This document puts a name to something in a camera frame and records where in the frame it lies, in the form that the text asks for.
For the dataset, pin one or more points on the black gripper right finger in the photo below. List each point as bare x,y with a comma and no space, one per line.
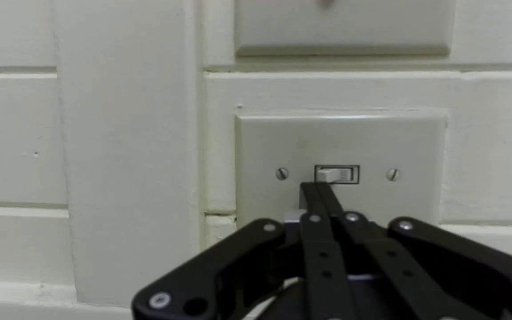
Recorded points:
475,267

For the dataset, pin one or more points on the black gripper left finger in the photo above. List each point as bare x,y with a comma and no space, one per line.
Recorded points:
320,267

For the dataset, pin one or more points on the white light switch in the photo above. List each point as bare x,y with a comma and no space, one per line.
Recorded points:
386,143
342,27

